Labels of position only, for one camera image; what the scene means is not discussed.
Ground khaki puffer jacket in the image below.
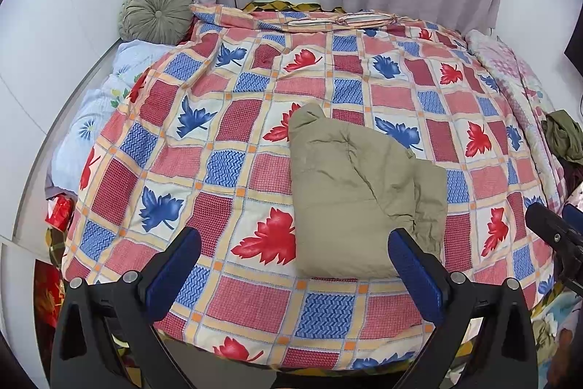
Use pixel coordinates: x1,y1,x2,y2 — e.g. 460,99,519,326
288,102,449,280

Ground leaf-print checked quilt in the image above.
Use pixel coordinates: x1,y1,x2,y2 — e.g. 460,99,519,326
61,4,570,372

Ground black monitor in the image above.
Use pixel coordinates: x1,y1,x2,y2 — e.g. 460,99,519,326
564,18,583,78

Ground light blue floral sheet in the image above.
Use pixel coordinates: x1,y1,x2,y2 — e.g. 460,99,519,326
49,40,176,195

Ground striped pink cloth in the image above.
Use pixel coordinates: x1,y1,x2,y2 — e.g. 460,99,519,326
282,10,402,28

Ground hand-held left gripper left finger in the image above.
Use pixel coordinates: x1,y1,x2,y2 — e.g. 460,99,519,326
50,227,202,389

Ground red shiny packet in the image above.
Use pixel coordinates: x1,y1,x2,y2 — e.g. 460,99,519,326
44,194,74,231

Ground red floral cloth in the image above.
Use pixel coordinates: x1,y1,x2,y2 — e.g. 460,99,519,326
35,264,64,328

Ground dark purple garment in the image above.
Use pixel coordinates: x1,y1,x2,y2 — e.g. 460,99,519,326
562,161,583,199

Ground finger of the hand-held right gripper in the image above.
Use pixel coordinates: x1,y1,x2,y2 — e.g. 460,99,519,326
562,204,583,231
526,202,583,268

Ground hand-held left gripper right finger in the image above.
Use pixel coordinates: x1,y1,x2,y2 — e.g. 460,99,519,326
388,228,539,389

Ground round green pleated cushion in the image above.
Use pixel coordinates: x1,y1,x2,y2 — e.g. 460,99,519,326
119,0,194,44

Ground olive green garment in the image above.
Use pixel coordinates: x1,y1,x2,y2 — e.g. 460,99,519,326
541,110,583,165

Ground pink floral quilt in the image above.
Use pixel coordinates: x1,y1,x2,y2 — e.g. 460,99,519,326
465,29,570,208

